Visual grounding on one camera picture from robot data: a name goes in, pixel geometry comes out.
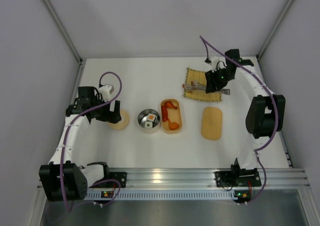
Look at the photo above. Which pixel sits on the metal tongs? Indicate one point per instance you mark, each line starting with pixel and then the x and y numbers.
pixel 202 87

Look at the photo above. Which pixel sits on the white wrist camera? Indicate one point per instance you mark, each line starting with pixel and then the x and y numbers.
pixel 106 92
pixel 213 60

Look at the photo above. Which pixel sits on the orange toy fried piece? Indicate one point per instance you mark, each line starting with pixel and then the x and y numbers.
pixel 170 105

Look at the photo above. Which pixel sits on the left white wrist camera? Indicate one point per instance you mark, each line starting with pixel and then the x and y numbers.
pixel 106 92

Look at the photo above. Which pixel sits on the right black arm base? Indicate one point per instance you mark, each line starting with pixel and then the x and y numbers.
pixel 228 179

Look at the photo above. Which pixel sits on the green sushi roll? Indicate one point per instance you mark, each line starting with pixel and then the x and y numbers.
pixel 148 125

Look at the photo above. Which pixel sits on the oblong tan lunch box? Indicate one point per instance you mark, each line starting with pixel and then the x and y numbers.
pixel 173 115

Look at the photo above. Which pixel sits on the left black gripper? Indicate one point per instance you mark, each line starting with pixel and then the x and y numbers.
pixel 110 112

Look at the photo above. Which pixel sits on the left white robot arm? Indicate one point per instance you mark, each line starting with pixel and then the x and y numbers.
pixel 62 179

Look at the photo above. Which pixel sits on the orange sushi roll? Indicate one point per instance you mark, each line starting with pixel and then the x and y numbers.
pixel 151 117

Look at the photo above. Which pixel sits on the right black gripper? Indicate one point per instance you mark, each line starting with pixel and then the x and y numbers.
pixel 213 80

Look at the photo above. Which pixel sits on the grey slotted cable duct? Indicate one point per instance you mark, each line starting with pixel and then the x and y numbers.
pixel 104 195

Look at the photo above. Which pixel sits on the bamboo sushi mat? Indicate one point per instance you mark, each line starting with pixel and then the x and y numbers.
pixel 199 95

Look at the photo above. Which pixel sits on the red toy shrimp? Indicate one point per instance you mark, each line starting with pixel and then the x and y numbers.
pixel 164 113

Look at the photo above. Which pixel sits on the aluminium mounting rail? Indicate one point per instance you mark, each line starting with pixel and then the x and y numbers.
pixel 202 178

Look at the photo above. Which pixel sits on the oblong tan box lid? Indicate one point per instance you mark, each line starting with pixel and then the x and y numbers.
pixel 212 123

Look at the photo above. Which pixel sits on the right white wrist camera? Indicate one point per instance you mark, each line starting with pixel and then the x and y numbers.
pixel 213 60

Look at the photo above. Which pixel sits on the orange toy chicken leg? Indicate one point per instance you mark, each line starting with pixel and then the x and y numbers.
pixel 173 125

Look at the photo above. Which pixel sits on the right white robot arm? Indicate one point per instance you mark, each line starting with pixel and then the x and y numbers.
pixel 264 118

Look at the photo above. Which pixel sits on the round steel container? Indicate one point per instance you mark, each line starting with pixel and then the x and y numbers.
pixel 142 118

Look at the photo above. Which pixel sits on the round tan lid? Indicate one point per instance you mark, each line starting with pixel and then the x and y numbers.
pixel 125 118

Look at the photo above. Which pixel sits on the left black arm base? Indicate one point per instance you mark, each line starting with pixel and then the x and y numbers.
pixel 117 179

